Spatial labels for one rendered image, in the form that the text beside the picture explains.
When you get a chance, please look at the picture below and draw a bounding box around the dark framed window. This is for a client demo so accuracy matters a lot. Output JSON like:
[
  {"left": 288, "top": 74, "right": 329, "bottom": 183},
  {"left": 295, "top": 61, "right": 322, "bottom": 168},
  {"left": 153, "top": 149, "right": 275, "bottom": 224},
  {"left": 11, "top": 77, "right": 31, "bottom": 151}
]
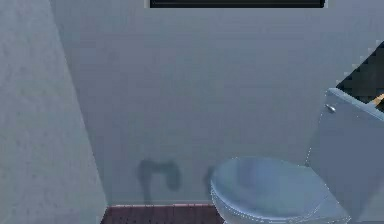
[{"left": 144, "top": 0, "right": 329, "bottom": 9}]

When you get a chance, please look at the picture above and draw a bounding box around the white toilet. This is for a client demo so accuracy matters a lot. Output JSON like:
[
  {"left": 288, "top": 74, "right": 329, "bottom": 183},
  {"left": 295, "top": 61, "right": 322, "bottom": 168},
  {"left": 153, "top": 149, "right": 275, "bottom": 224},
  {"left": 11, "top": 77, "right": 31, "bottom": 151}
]
[{"left": 209, "top": 87, "right": 384, "bottom": 224}]

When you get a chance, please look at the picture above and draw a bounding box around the small tan object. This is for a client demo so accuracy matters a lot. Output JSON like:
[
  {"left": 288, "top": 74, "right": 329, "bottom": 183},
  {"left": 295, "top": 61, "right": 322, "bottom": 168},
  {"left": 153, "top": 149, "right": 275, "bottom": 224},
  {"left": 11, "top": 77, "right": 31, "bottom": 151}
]
[{"left": 371, "top": 93, "right": 384, "bottom": 108}]

